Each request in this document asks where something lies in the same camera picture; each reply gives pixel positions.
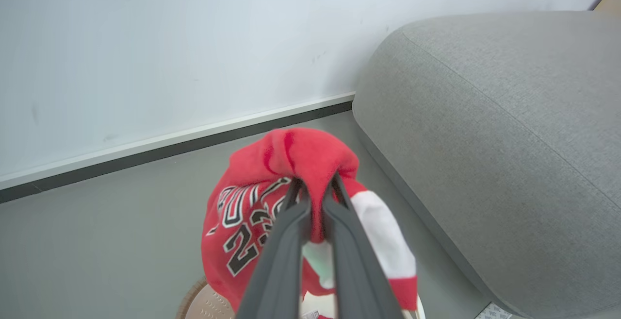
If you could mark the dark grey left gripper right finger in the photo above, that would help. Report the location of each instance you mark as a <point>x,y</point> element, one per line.
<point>356,270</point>

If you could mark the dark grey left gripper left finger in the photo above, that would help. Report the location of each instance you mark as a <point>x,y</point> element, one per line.
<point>279,270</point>

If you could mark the red basketball jersey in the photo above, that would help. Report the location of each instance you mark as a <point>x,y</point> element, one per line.
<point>296,159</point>

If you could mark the white perforated laundry basket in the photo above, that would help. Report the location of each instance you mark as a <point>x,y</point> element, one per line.
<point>206,304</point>

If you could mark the white patterned floor sticker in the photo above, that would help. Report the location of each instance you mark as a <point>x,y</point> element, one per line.
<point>492,311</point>

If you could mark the white and black baseboard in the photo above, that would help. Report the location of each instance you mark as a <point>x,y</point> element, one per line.
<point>170,142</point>

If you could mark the grey fabric sofa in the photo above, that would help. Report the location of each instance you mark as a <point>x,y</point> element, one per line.
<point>509,139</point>

